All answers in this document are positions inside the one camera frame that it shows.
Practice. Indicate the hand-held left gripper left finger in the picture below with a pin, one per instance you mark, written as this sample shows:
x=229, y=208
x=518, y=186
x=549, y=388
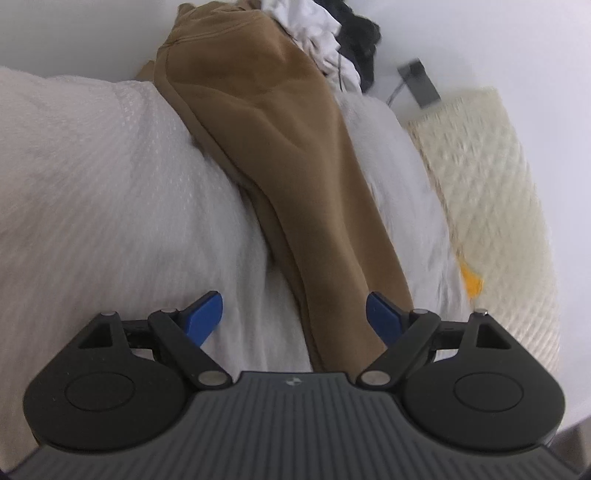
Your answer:
x=205, y=318

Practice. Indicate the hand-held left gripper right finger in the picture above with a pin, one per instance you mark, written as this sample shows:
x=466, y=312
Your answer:
x=383, y=318

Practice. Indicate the brown pants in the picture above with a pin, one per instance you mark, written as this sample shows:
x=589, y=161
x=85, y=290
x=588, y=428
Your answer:
x=286, y=152

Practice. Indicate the yellow object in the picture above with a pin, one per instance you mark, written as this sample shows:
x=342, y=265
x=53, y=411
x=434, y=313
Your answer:
x=471, y=279

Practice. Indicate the white bed cover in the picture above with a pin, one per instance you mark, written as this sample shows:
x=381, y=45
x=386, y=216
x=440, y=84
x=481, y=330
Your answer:
x=106, y=207

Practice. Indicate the cream quilted pillow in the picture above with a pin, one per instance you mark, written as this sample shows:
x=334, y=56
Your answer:
x=498, y=194

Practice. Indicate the black garment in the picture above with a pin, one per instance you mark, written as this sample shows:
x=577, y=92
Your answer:
x=360, y=32

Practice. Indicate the white garment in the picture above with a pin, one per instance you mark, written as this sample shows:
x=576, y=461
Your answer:
x=314, y=27

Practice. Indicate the grey wall device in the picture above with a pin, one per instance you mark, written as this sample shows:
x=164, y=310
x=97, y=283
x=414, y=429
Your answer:
x=419, y=83

